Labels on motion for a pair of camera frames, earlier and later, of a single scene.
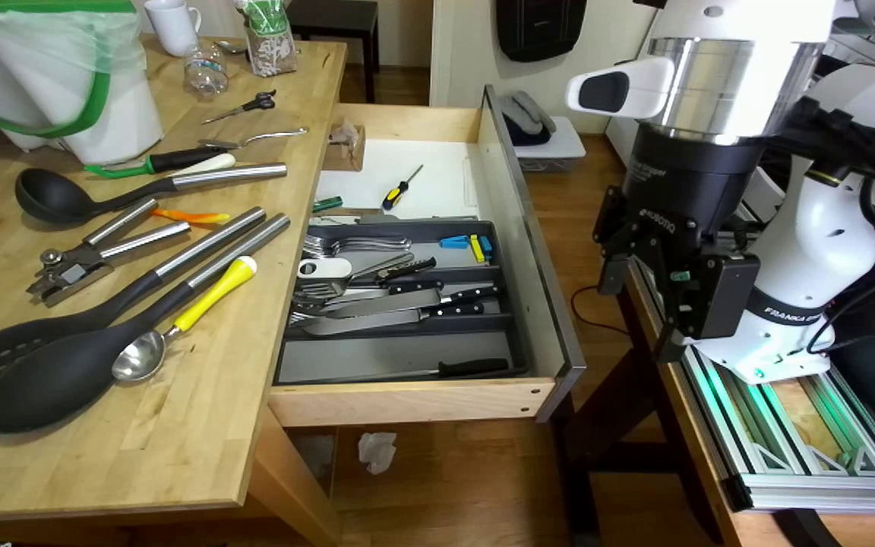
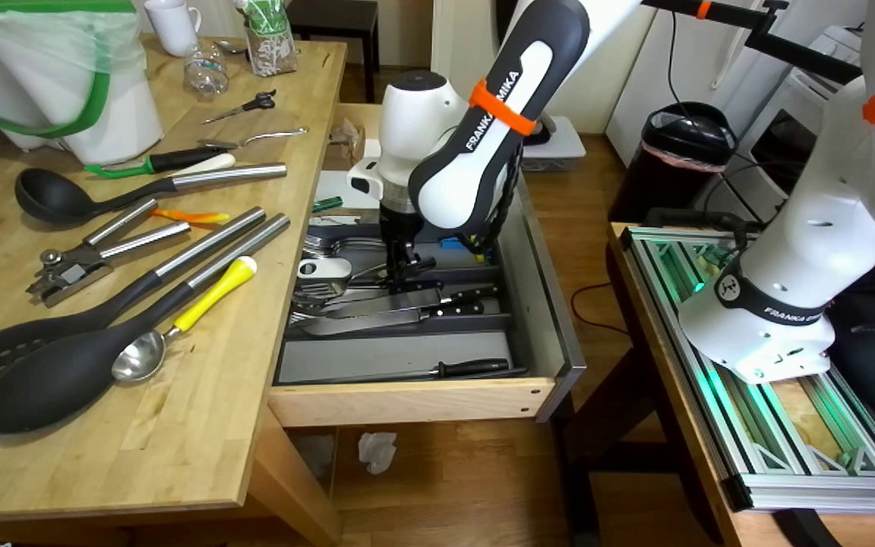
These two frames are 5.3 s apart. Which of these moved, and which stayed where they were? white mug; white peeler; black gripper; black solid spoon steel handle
Moved: black gripper
Stayed: black solid spoon steel handle; white peeler; white mug
